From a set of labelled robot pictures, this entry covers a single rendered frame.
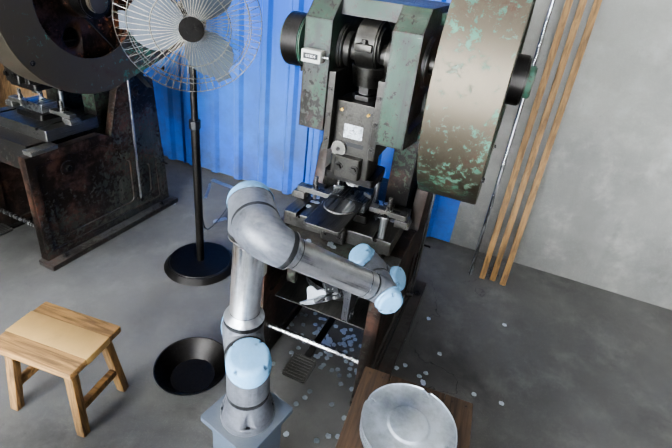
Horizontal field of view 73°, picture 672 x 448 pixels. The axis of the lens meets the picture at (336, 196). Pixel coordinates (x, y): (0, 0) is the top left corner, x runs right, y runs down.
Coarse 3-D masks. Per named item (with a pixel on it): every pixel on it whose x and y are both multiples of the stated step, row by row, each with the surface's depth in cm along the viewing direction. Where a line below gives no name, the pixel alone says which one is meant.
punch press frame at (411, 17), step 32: (320, 0) 147; (352, 0) 145; (384, 0) 146; (416, 0) 161; (320, 32) 147; (416, 32) 135; (320, 64) 151; (416, 64) 139; (320, 96) 156; (384, 96) 147; (416, 96) 150; (320, 128) 161; (384, 128) 151; (416, 128) 166; (416, 160) 186; (384, 192) 215; (384, 256) 177
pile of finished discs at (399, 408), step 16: (400, 384) 149; (368, 400) 143; (384, 400) 143; (400, 400) 144; (416, 400) 144; (432, 400) 145; (368, 416) 137; (384, 416) 138; (400, 416) 138; (416, 416) 138; (432, 416) 140; (448, 416) 140; (368, 432) 133; (384, 432) 133; (400, 432) 133; (416, 432) 134; (432, 432) 135; (448, 432) 136
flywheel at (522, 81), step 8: (520, 56) 136; (528, 56) 136; (520, 64) 134; (528, 64) 134; (520, 72) 134; (528, 72) 134; (536, 72) 136; (512, 80) 135; (520, 80) 134; (528, 80) 136; (512, 88) 136; (520, 88) 135; (528, 88) 137; (512, 96) 137; (520, 96) 137; (528, 96) 139; (512, 104) 141
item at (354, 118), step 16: (352, 96) 164; (368, 96) 160; (336, 112) 161; (352, 112) 158; (368, 112) 156; (336, 128) 163; (352, 128) 161; (368, 128) 158; (336, 144) 164; (352, 144) 163; (368, 144) 161; (336, 160) 165; (352, 160) 162; (368, 160) 164; (352, 176) 165; (368, 176) 168
